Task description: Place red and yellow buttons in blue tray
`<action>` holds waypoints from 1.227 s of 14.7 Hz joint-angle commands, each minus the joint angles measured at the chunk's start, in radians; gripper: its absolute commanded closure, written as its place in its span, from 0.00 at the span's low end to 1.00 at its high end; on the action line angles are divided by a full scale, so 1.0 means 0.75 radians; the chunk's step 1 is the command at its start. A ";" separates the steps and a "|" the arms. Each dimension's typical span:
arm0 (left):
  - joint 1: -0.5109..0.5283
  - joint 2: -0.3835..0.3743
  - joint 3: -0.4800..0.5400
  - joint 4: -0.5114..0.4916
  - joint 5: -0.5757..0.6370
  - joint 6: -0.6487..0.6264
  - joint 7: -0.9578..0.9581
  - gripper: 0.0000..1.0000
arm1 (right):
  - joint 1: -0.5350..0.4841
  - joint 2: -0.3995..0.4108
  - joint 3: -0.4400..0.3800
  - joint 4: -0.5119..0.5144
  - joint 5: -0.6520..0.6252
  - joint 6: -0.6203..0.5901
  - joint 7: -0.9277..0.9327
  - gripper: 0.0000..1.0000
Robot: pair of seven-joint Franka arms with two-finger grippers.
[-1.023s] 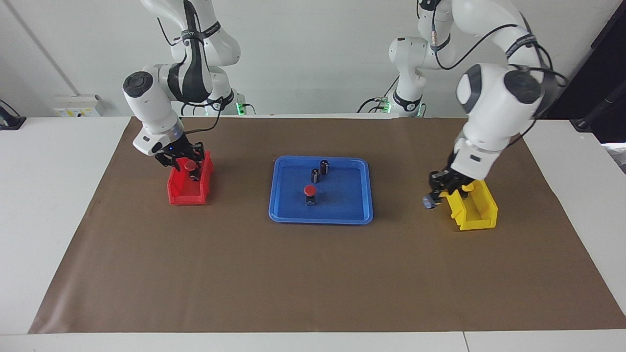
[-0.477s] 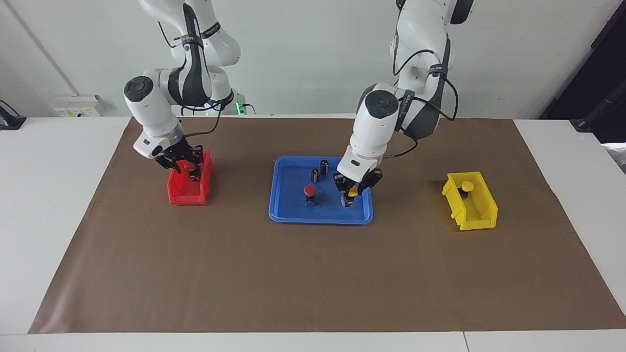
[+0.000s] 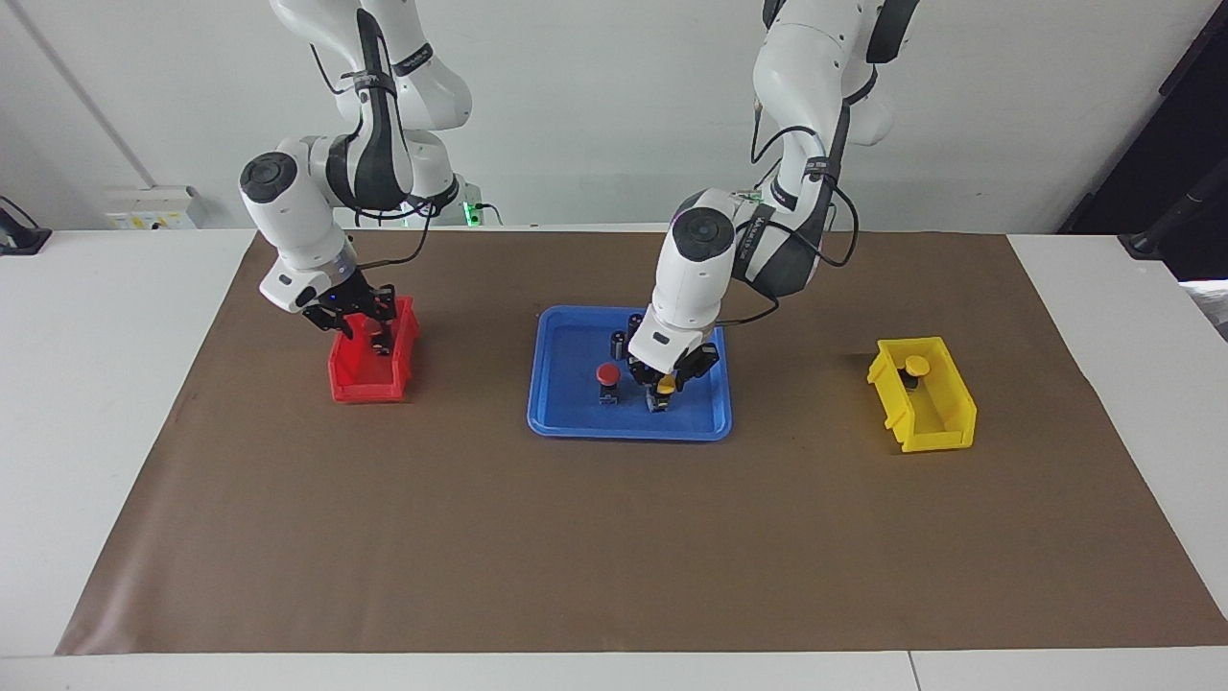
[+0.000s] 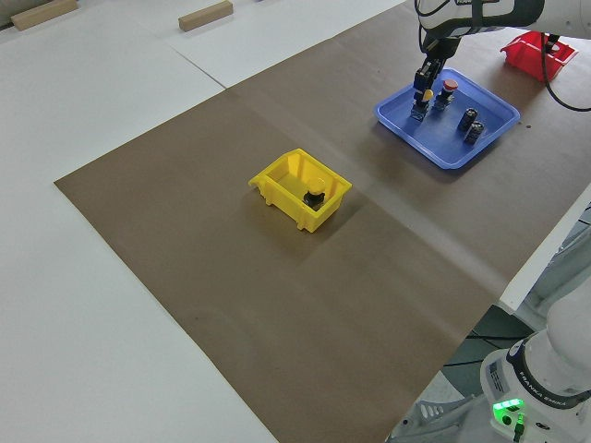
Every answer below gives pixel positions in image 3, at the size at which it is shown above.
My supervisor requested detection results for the blue plastic tray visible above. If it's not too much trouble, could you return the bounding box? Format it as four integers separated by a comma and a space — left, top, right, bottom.
527, 305, 733, 442

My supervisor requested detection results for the red plastic bin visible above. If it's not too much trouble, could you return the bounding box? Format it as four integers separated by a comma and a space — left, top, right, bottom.
328, 296, 420, 404

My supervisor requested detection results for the brown paper mat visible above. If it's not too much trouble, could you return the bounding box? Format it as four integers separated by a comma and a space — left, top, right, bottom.
56, 228, 1228, 655

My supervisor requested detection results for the white power strip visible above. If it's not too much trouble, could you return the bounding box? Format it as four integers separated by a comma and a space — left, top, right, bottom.
104, 185, 200, 231

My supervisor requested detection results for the yellow plastic bin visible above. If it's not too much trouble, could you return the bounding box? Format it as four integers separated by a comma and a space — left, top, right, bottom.
867, 336, 978, 454

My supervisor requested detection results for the black stand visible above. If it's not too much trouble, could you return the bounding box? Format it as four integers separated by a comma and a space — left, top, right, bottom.
1118, 187, 1228, 260

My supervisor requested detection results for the grey white object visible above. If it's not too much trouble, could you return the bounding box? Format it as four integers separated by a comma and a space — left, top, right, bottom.
1190, 278, 1228, 342

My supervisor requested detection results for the black curtain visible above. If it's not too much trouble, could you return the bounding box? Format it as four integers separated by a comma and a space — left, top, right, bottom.
1055, 0, 1228, 284

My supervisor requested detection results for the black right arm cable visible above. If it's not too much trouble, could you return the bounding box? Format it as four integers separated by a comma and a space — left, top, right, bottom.
312, 43, 444, 268

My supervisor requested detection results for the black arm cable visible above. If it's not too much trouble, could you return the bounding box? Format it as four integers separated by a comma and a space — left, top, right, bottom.
715, 125, 861, 329
312, 43, 444, 268

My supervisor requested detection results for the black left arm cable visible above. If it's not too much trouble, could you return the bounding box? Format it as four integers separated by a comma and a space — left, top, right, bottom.
715, 125, 861, 329

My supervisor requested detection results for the black clamp mount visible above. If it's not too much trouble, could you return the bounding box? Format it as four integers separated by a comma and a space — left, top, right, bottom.
0, 197, 52, 256

